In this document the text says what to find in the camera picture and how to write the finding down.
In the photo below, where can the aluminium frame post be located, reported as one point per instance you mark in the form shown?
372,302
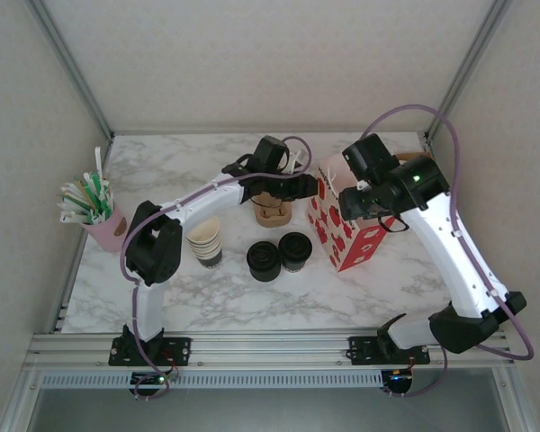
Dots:
464,67
73,67

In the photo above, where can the brown pulp cup carrier stack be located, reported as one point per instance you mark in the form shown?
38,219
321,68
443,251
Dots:
272,218

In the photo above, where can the black paper coffee cup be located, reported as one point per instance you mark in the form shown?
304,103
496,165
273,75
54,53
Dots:
294,269

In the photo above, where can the paper cup stack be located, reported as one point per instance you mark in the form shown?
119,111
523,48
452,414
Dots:
204,238

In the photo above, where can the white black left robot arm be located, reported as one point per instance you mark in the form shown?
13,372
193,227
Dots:
202,202

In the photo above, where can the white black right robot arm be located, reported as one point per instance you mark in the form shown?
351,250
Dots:
450,256

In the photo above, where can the red white patterned gift bag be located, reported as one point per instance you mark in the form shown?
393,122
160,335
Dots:
360,249

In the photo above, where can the green white wrapped straw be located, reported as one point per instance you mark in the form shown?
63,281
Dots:
69,207
104,193
91,186
74,192
69,219

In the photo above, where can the black plastic cup lid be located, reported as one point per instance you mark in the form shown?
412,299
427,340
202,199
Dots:
295,246

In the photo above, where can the brown cardboard tray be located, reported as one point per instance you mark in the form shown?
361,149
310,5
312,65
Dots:
411,155

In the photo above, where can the small black controller board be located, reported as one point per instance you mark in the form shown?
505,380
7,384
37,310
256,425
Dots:
398,375
146,380

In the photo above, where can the black plastic lids stack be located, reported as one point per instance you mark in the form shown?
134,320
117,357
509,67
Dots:
263,263

